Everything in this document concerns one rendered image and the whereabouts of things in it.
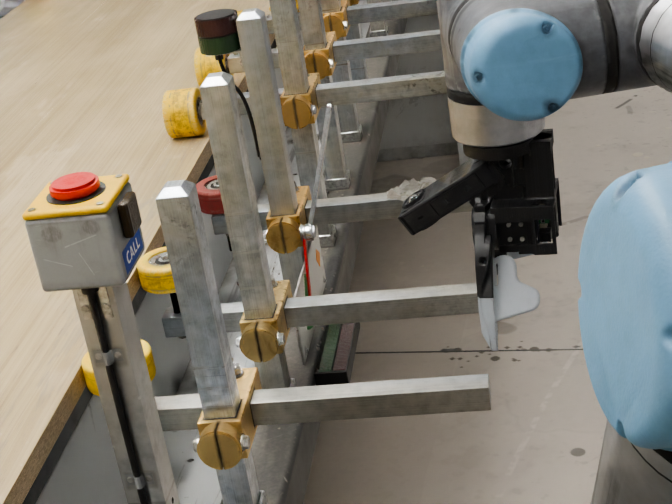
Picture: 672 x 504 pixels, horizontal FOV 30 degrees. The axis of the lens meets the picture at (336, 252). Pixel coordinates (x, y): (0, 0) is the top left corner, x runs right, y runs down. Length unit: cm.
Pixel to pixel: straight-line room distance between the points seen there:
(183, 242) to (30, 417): 25
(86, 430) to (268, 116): 51
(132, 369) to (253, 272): 54
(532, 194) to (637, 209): 73
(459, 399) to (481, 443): 140
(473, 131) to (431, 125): 315
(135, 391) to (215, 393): 31
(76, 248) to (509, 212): 44
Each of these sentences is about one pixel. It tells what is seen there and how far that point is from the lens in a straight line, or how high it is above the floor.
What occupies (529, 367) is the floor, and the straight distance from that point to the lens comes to 305.
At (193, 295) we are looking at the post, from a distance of 132.
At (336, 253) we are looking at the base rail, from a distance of 207.
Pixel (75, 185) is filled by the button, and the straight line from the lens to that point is 101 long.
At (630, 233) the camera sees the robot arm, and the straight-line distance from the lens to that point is 51.
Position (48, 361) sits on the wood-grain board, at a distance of 148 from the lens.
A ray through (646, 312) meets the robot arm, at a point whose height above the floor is 133.
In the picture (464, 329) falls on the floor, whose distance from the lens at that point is 324.
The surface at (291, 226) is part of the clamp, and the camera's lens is 179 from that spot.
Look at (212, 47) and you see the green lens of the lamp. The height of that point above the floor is 113.
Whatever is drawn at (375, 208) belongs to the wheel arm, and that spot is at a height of 85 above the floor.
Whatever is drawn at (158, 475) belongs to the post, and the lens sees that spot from 112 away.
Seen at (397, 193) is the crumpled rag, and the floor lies 87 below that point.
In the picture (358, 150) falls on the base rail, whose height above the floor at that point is 70.
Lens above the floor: 157
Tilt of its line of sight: 25 degrees down
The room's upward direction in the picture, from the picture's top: 9 degrees counter-clockwise
